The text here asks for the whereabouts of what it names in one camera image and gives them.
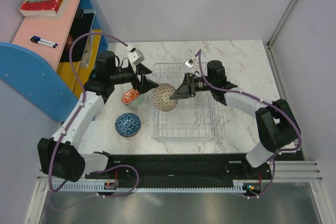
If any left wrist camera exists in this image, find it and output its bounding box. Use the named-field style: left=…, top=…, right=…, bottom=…
left=127, top=47, right=145, bottom=66

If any blue capped marker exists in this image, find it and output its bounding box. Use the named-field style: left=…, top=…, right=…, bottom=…
left=37, top=39, right=58, bottom=48

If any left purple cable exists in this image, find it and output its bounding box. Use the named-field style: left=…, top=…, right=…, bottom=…
left=47, top=31, right=140, bottom=211

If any orange floral bowl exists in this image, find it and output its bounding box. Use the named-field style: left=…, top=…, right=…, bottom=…
left=121, top=89, right=140, bottom=104

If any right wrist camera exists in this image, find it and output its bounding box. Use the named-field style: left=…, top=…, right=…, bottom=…
left=184, top=59, right=197, bottom=74

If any aluminium frame rail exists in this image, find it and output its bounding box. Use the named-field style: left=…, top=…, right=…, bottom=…
left=265, top=0, right=299, bottom=49

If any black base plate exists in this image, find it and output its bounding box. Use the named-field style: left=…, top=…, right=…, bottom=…
left=83, top=152, right=307, bottom=190

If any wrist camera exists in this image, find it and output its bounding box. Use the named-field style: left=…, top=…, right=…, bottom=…
left=184, top=59, right=197, bottom=74
left=127, top=47, right=145, bottom=66

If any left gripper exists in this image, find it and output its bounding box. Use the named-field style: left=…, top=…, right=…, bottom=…
left=109, top=63, right=158, bottom=94

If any blue triangle pattern bowl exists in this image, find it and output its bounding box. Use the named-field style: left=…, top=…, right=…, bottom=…
left=115, top=113, right=141, bottom=137

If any white cable duct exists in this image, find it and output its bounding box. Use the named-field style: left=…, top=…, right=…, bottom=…
left=49, top=179, right=266, bottom=193

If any brown patterned bowl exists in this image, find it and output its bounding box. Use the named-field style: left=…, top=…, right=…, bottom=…
left=153, top=83, right=177, bottom=112

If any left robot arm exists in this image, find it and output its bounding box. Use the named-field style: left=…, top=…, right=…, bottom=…
left=37, top=48, right=158, bottom=182

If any white wire dish rack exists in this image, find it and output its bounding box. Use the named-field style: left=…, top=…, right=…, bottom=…
left=150, top=63, right=220, bottom=141

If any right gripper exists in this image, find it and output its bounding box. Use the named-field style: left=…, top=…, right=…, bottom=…
left=170, top=72, right=215, bottom=100

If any blue pink shelf unit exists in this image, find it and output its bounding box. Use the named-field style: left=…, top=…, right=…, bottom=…
left=1, top=0, right=94, bottom=121

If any purple cable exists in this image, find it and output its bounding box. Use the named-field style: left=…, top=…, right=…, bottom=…
left=196, top=49, right=302, bottom=200
left=47, top=31, right=140, bottom=211

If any yellow folder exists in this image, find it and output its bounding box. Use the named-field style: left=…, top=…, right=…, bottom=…
left=57, top=35, right=101, bottom=99

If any pale green bowl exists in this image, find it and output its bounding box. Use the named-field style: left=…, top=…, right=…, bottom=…
left=124, top=94, right=145, bottom=109

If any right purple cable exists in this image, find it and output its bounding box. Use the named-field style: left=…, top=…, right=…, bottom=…
left=196, top=49, right=302, bottom=200

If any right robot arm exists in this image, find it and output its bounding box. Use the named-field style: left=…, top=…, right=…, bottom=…
left=170, top=59, right=300, bottom=179

